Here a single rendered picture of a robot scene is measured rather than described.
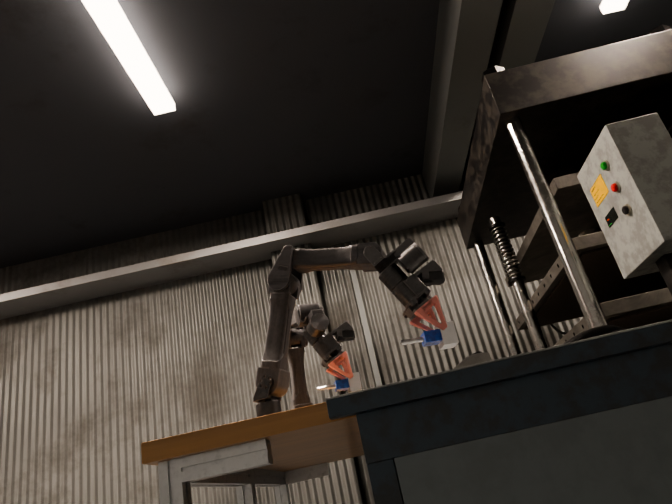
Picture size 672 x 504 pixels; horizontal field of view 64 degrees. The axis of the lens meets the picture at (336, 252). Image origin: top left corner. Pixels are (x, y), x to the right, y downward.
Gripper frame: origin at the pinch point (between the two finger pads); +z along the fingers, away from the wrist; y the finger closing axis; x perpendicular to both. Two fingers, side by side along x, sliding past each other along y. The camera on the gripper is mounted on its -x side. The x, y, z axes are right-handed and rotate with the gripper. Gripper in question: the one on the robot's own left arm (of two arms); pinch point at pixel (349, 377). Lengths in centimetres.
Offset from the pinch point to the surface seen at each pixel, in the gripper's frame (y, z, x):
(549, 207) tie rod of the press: -7, -1, -94
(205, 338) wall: 224, -106, 12
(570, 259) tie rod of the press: -7, 17, -84
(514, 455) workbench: -66, 35, 1
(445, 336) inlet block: -44.5, 10.6, -13.8
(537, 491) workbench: -67, 41, 2
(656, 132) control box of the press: -46, 6, -107
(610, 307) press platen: -3, 37, -84
